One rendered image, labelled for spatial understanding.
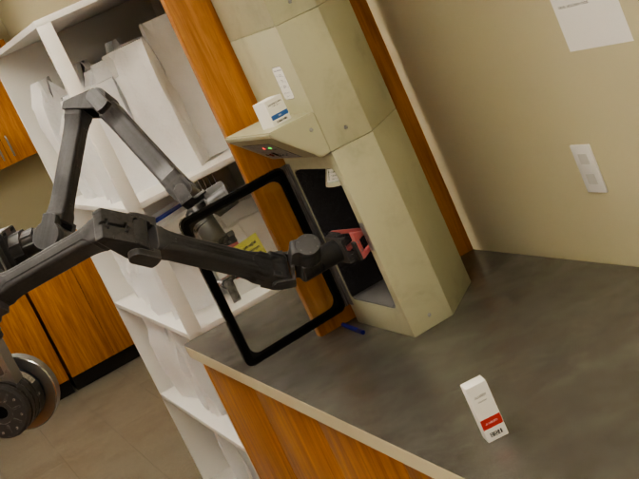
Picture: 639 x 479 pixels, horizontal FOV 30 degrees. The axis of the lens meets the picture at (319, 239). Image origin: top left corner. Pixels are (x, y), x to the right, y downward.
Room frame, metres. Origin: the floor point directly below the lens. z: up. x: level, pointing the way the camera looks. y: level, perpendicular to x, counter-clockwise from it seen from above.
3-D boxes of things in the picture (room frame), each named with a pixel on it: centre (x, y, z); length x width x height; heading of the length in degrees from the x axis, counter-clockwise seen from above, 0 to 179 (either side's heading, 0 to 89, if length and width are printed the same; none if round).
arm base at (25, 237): (3.10, 0.70, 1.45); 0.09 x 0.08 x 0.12; 166
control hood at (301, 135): (2.74, 0.00, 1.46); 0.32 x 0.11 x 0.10; 19
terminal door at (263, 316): (2.83, 0.15, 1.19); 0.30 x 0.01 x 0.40; 115
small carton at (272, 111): (2.67, -0.02, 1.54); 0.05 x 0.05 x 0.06; 32
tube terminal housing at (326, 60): (2.80, -0.17, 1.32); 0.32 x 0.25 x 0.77; 19
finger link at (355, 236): (2.71, -0.09, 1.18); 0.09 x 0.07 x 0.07; 108
